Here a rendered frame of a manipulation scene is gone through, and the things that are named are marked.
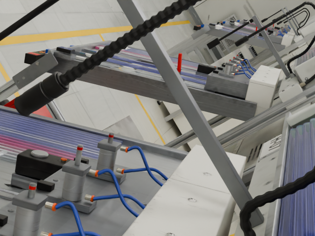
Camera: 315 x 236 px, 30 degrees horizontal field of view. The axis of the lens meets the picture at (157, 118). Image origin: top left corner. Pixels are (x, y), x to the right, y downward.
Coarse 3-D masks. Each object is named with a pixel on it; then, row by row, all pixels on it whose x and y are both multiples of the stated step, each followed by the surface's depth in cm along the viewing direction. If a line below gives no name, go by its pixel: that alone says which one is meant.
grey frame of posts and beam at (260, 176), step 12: (276, 156) 92; (252, 168) 109; (264, 168) 88; (252, 180) 85; (264, 180) 81; (252, 192) 78; (264, 192) 75; (264, 216) 65; (240, 228) 66; (252, 228) 64; (264, 228) 61
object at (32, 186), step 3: (30, 183) 51; (33, 183) 51; (30, 186) 51; (33, 186) 51; (30, 189) 51; (33, 189) 51; (30, 192) 51; (33, 192) 51; (30, 195) 51; (33, 195) 51
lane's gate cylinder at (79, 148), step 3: (78, 144) 62; (78, 147) 61; (81, 147) 61; (78, 150) 61; (81, 150) 62; (78, 153) 62; (81, 153) 62; (78, 156) 62; (81, 156) 62; (75, 159) 62; (78, 159) 62; (75, 162) 62; (78, 162) 62; (75, 165) 62; (78, 165) 62
